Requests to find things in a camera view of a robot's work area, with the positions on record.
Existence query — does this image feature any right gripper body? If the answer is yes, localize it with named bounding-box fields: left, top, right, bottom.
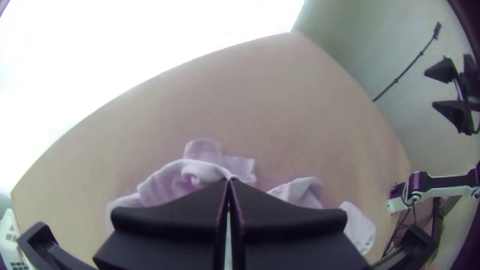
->
left=459, top=53, right=480, bottom=135

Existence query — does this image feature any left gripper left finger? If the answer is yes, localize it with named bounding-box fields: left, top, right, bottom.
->
left=92, top=179, right=229, bottom=270

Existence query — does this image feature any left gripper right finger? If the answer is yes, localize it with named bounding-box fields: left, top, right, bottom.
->
left=229, top=179, right=371, bottom=270

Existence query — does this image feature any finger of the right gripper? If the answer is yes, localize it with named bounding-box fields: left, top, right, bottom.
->
left=424, top=56, right=462, bottom=85
left=431, top=98, right=475, bottom=136

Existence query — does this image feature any grey t-shirt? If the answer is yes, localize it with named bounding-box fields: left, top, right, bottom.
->
left=106, top=137, right=377, bottom=257

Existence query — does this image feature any white laundry basket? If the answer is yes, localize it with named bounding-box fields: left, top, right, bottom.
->
left=0, top=208, right=30, bottom=270

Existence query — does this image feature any black cable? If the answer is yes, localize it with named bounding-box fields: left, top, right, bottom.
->
left=372, top=22, right=443, bottom=103

